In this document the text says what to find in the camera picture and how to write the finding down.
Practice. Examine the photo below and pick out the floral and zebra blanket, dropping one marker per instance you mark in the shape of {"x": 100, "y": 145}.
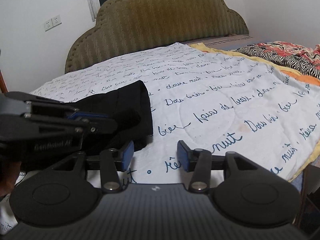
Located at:
{"x": 294, "y": 56}

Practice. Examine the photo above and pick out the olive upholstered headboard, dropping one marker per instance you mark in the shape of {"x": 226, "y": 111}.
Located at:
{"x": 128, "y": 26}

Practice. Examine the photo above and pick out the brown wooden door frame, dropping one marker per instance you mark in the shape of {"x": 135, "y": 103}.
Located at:
{"x": 3, "y": 86}

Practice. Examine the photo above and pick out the white double wall socket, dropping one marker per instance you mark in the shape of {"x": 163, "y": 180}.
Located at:
{"x": 51, "y": 23}

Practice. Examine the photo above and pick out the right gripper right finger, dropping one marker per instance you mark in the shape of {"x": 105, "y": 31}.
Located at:
{"x": 185, "y": 156}

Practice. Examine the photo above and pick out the black pants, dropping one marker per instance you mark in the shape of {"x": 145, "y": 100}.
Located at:
{"x": 129, "y": 107}

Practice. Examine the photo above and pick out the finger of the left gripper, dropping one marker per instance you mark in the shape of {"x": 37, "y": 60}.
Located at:
{"x": 95, "y": 126}
{"x": 78, "y": 115}

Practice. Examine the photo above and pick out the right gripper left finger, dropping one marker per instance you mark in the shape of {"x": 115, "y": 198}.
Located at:
{"x": 124, "y": 156}

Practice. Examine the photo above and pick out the person's left hand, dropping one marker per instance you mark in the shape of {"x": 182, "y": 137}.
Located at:
{"x": 9, "y": 175}

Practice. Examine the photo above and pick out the white quilt with blue script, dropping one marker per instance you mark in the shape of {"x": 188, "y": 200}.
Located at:
{"x": 250, "y": 126}

